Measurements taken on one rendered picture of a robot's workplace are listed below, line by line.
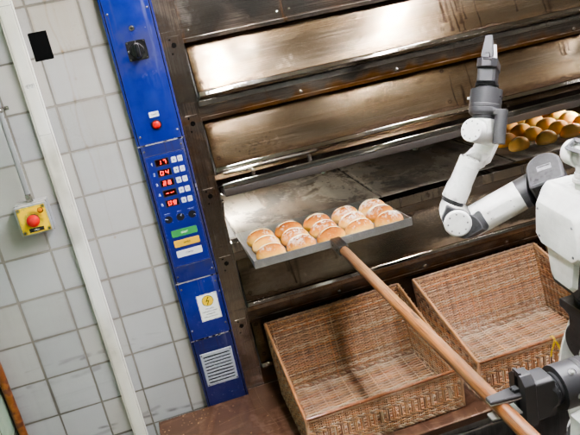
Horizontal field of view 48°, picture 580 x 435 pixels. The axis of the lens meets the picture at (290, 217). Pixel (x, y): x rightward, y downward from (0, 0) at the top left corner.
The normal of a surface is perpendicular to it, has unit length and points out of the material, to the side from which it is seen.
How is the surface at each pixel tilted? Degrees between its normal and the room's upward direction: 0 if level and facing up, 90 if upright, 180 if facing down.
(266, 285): 70
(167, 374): 90
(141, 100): 90
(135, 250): 90
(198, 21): 90
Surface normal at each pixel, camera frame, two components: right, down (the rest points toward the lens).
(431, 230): 0.18, -0.05
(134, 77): 0.25, 0.28
